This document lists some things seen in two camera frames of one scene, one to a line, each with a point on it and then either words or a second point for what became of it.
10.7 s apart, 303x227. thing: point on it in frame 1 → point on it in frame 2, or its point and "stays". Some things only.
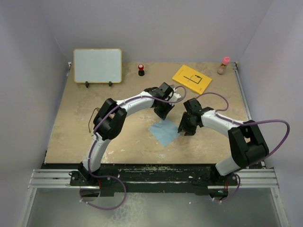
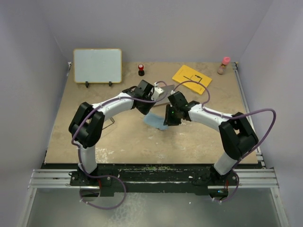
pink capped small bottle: x=226 y=61 stays
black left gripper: x=162 y=115 → x=146 y=111
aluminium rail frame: x=51 y=179 stays
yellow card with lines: x=192 y=79 stays
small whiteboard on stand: x=97 y=66 stays
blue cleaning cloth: x=165 y=131 → x=155 y=120
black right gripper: x=189 y=131 → x=168 y=120
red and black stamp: x=141 y=72 stays
